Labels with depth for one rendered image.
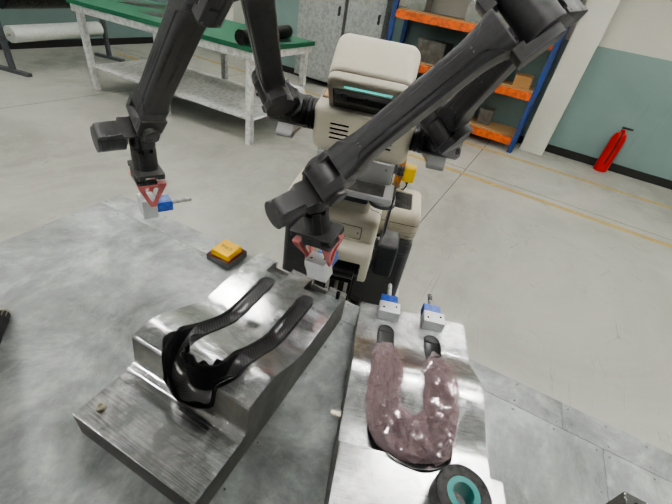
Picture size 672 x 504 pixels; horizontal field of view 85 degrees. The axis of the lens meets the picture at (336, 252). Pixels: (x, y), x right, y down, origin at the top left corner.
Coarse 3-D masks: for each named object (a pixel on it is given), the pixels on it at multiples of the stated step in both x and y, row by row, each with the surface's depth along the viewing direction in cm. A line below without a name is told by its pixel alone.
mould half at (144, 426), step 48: (240, 288) 85; (288, 288) 87; (144, 336) 66; (240, 336) 72; (288, 336) 77; (144, 384) 66; (240, 384) 61; (288, 384) 73; (96, 432) 59; (144, 432) 60; (192, 432) 61; (240, 432) 61; (192, 480) 55
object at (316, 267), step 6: (312, 252) 85; (318, 252) 87; (336, 252) 87; (306, 258) 84; (312, 258) 83; (318, 258) 83; (324, 258) 83; (336, 258) 88; (306, 264) 84; (312, 264) 83; (318, 264) 82; (324, 264) 82; (306, 270) 85; (312, 270) 84; (318, 270) 83; (324, 270) 82; (330, 270) 85; (312, 276) 86; (318, 276) 84; (324, 276) 83; (324, 282) 85
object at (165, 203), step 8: (144, 200) 95; (152, 200) 95; (160, 200) 98; (168, 200) 99; (176, 200) 101; (184, 200) 103; (144, 208) 95; (152, 208) 96; (160, 208) 98; (168, 208) 99; (144, 216) 96; (152, 216) 98
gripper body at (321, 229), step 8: (328, 208) 76; (304, 216) 74; (312, 216) 73; (320, 216) 73; (328, 216) 75; (296, 224) 80; (304, 224) 76; (312, 224) 75; (320, 224) 75; (328, 224) 76; (336, 224) 79; (296, 232) 78; (304, 232) 77; (312, 232) 76; (320, 232) 76; (328, 232) 77; (336, 232) 77; (320, 240) 76; (328, 240) 75
